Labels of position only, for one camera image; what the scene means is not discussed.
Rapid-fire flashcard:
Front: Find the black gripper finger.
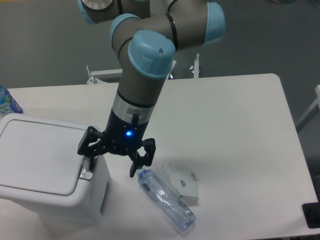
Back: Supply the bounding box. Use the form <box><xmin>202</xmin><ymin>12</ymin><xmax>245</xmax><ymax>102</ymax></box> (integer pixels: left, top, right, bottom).
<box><xmin>129</xmin><ymin>138</ymin><xmax>156</xmax><ymax>178</ymax></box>
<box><xmin>77</xmin><ymin>126</ymin><xmax>108</xmax><ymax>170</ymax></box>

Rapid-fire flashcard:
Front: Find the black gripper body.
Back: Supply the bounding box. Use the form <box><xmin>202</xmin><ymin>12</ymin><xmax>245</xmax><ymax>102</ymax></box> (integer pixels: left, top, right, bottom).
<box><xmin>101</xmin><ymin>110</ymin><xmax>148</xmax><ymax>156</ymax></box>

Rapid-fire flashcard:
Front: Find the white plastic trash can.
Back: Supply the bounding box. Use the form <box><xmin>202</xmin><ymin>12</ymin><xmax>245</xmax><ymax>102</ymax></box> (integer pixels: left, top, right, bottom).
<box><xmin>0</xmin><ymin>113</ymin><xmax>110</xmax><ymax>239</ymax></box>

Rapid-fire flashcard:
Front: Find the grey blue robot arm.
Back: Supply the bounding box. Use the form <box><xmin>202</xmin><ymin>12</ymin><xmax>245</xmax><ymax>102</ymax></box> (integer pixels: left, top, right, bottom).
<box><xmin>77</xmin><ymin>0</ymin><xmax>226</xmax><ymax>176</ymax></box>

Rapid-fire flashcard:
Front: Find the clear empty plastic bottle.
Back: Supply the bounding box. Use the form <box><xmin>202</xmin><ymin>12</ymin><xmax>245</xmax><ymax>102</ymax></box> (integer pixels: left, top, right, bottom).
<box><xmin>135</xmin><ymin>168</ymin><xmax>197</xmax><ymax>232</ymax></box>

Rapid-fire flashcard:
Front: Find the blue labelled drink bottle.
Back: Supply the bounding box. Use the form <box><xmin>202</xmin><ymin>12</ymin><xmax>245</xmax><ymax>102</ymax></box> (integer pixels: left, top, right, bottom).
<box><xmin>0</xmin><ymin>85</ymin><xmax>24</xmax><ymax>118</ymax></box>

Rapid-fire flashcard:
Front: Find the black device at table edge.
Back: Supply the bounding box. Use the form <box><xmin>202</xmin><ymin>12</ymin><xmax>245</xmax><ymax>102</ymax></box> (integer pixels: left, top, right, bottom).
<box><xmin>302</xmin><ymin>202</ymin><xmax>320</xmax><ymax>229</ymax></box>

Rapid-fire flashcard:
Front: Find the white furniture leg at right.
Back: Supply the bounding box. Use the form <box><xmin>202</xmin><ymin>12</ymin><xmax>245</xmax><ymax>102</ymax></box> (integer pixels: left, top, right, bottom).
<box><xmin>295</xmin><ymin>84</ymin><xmax>320</xmax><ymax>133</ymax></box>

